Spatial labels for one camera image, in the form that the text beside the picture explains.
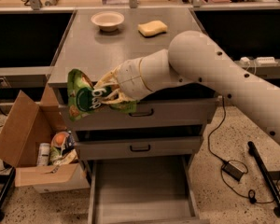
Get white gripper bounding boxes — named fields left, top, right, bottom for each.
left=94, top=58, right=152, bottom=105

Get green rice chip bag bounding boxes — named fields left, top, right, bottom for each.
left=67, top=69, right=138, bottom=121

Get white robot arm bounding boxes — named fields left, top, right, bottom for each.
left=96, top=31, right=280, bottom=145

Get grey drawer cabinet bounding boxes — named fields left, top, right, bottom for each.
left=48, top=7, right=231, bottom=173

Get grey middle drawer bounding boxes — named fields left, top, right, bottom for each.
left=76, top=136, right=203, bottom=161

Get grey top drawer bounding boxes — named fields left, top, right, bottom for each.
left=59, top=98, right=217, bottom=131

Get grey open bottom drawer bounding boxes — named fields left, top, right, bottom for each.
left=88, top=156, right=210, bottom=224

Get white paper bowl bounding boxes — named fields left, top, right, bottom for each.
left=91, top=11, right=124, bottom=32

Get yellow sponge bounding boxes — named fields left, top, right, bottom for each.
left=138, top=21, right=168, bottom=37

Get snack bags in box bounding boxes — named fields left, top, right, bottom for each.
left=49, top=132, right=77, bottom=165

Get open cardboard box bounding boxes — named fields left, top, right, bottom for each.
left=0, top=87, right=89, bottom=193

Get white can in box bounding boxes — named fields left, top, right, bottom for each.
left=36, top=143, right=50, bottom=166

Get white small plug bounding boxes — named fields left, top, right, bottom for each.
left=240, top=57, right=250, bottom=64

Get black power adapter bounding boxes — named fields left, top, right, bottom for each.
left=222, top=162, right=244, bottom=181

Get white power strip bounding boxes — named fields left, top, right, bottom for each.
left=256, top=57, right=277, bottom=67

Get black left frame leg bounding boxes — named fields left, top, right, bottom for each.
left=0, top=168, right=15, bottom=221

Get black power cable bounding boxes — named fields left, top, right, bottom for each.
left=206, top=96, right=280, bottom=204

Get black metal floor rail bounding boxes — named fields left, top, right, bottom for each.
left=247, top=141, right=280, bottom=217

